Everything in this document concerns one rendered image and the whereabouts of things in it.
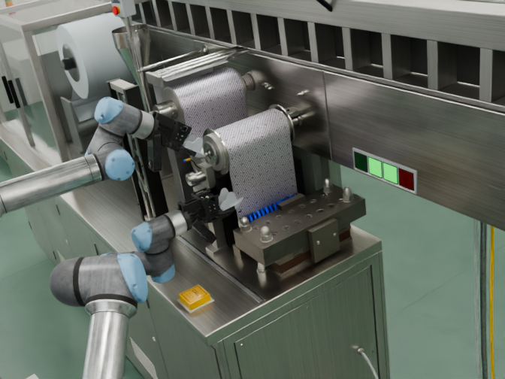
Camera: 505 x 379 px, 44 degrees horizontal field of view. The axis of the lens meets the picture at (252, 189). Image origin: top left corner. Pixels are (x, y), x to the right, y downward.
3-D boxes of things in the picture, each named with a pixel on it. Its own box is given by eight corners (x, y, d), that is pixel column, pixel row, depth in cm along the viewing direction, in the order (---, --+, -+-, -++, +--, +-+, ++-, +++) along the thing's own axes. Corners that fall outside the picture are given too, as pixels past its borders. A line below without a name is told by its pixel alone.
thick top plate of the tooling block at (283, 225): (235, 246, 195) (232, 229, 192) (333, 198, 213) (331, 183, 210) (265, 266, 183) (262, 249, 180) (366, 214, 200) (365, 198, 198)
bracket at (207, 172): (204, 250, 209) (187, 168, 195) (221, 243, 212) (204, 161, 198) (212, 256, 205) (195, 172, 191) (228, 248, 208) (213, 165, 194)
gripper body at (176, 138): (194, 128, 183) (161, 113, 176) (182, 156, 184) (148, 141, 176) (182, 122, 189) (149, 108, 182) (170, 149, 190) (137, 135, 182)
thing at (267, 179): (238, 221, 198) (228, 168, 190) (297, 194, 208) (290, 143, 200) (239, 222, 198) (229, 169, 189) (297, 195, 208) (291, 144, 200)
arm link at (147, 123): (135, 137, 174) (123, 130, 180) (149, 143, 176) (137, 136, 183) (146, 112, 173) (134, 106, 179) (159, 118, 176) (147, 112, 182)
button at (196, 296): (179, 300, 186) (177, 294, 185) (200, 290, 189) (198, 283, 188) (191, 311, 180) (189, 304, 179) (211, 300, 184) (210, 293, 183)
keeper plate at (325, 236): (311, 260, 193) (307, 230, 188) (336, 247, 197) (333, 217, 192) (316, 263, 191) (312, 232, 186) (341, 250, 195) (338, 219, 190)
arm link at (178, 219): (177, 241, 182) (165, 231, 189) (191, 234, 184) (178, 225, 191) (172, 219, 179) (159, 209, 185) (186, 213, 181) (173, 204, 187)
